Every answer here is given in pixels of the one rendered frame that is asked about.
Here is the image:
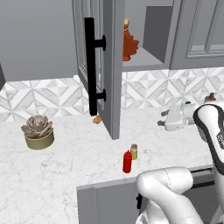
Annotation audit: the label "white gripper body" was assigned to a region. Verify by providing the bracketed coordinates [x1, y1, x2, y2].
[164, 103, 190, 132]

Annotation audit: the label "brown bottle with dark cap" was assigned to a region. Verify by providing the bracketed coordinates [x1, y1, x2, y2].
[204, 92, 218, 103]

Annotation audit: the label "yellow-green shaker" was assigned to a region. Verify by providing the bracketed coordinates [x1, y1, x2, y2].
[129, 143, 138, 161]

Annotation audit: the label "red condiment bottle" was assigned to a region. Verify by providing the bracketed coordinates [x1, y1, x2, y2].
[122, 149, 133, 174]

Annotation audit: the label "grey open cabinet door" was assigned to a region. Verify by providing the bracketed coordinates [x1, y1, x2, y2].
[72, 0, 126, 141]

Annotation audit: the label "brown leaf-shaped syrup bottle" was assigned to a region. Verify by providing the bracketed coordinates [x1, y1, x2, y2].
[122, 18, 140, 62]

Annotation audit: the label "grey closed cabinet door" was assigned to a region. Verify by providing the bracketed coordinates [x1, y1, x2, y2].
[170, 0, 224, 71]

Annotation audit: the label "grey base cabinet front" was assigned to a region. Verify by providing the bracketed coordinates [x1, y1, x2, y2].
[76, 164, 224, 224]

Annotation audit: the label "succulent plant in olive pot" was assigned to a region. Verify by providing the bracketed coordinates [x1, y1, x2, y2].
[20, 115, 55, 151]

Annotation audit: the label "grey open wall cabinet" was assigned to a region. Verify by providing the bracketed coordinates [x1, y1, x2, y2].
[122, 0, 183, 73]

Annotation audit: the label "black cabinet door handle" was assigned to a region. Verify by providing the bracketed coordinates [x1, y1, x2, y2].
[84, 17, 108, 117]

